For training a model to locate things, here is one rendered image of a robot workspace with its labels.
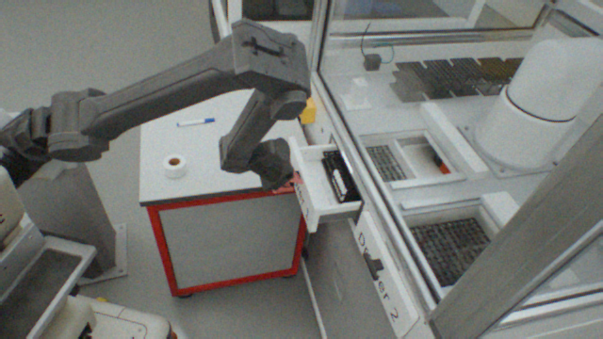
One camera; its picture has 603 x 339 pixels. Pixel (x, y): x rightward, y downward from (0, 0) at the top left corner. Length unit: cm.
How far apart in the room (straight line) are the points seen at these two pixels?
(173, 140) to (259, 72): 95
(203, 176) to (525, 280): 95
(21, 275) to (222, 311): 114
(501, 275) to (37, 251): 79
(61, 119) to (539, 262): 73
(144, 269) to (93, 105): 140
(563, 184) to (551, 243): 8
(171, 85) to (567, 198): 52
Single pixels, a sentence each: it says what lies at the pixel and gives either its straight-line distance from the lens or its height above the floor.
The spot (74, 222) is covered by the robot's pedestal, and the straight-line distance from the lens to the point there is 175.
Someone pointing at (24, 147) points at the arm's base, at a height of 121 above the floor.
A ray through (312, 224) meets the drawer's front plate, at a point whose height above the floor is 86.
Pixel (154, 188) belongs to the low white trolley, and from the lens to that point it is 127.
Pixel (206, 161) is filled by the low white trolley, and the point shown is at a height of 76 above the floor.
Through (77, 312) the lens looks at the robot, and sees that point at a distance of 105.
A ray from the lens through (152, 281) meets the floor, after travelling 197.
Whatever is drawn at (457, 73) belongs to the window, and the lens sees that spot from 71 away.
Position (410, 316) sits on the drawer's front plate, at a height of 92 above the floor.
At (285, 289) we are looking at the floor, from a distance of 190.
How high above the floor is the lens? 170
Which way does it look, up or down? 46 degrees down
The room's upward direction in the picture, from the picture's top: 8 degrees clockwise
